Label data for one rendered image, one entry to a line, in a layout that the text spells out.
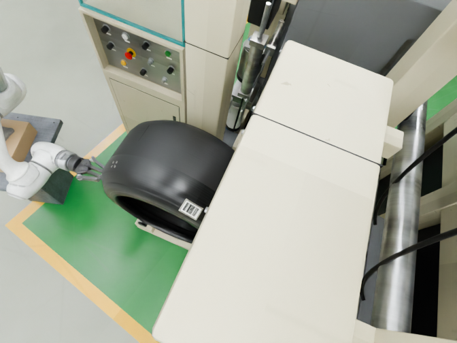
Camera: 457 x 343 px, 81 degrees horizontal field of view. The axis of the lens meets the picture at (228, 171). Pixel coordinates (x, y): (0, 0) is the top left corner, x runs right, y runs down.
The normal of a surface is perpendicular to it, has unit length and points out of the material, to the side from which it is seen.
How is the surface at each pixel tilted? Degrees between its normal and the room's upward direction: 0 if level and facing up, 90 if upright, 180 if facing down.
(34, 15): 0
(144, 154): 21
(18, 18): 0
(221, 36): 90
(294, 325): 0
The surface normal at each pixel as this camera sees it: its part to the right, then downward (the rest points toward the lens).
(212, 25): -0.37, 0.82
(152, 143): -0.18, -0.53
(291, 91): 0.12, -0.43
